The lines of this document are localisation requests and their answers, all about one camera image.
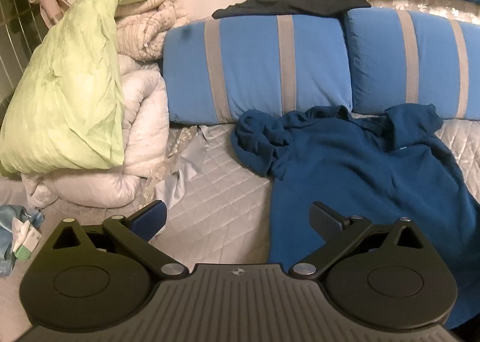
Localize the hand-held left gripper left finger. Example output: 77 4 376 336
50 200 189 280

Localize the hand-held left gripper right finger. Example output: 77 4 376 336
289 200 432 280

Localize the blue sweater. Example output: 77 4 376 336
230 104 480 329

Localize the lace-trimmed grey cloth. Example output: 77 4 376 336
144 125 211 212

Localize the white quilted duvet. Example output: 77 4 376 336
20 53 170 211

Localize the white green tissue pack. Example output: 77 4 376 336
11 216 42 262

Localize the light green duvet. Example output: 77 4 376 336
0 0 175 175

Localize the blue grey-striped pillow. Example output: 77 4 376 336
343 8 480 120
162 14 354 126

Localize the beige folded blanket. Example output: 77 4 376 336
114 0 192 62

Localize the window grille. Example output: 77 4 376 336
0 0 49 99

